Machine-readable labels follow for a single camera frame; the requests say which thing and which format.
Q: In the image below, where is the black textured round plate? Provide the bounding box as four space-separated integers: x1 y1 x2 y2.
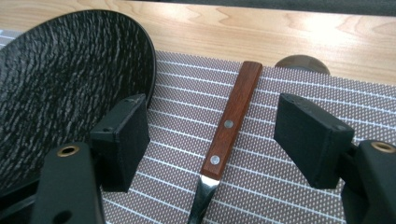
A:
0 8 157 206

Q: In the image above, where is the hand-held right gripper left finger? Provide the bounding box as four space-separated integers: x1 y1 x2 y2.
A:
89 92 151 193

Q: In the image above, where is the grey striped placemat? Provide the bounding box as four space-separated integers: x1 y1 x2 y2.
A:
0 29 396 224

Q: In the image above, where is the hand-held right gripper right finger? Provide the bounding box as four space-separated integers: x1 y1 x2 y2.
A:
274 92 356 190

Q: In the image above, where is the wooden handled fork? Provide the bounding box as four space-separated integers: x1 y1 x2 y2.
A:
186 61 263 224

